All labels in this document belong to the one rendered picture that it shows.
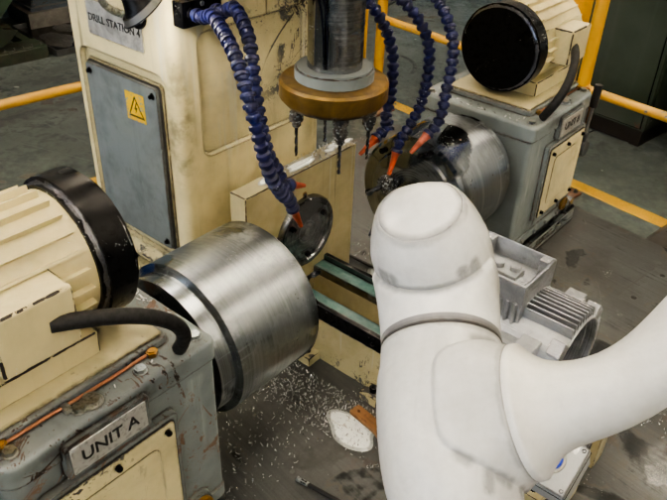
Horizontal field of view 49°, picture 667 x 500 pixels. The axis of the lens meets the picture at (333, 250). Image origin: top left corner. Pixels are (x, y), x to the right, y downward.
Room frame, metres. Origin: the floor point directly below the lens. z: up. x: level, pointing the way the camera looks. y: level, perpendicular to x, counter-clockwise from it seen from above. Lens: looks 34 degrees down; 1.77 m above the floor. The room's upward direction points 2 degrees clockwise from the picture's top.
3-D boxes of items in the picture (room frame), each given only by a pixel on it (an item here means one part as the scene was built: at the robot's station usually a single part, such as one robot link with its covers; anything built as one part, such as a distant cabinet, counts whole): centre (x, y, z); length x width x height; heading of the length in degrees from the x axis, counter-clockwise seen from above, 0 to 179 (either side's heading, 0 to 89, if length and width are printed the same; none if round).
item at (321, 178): (1.22, 0.10, 0.97); 0.30 x 0.11 x 0.34; 141
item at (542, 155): (1.59, -0.39, 0.99); 0.35 x 0.31 x 0.37; 141
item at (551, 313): (0.90, -0.29, 1.01); 0.20 x 0.19 x 0.19; 51
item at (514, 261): (0.93, -0.26, 1.11); 0.12 x 0.11 x 0.07; 51
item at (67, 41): (5.26, 2.01, 0.02); 0.70 x 0.50 x 0.05; 45
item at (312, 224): (1.18, 0.05, 1.01); 0.15 x 0.02 x 0.15; 141
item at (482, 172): (1.38, -0.23, 1.04); 0.41 x 0.25 x 0.25; 141
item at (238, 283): (0.84, 0.20, 1.04); 0.37 x 0.25 x 0.25; 141
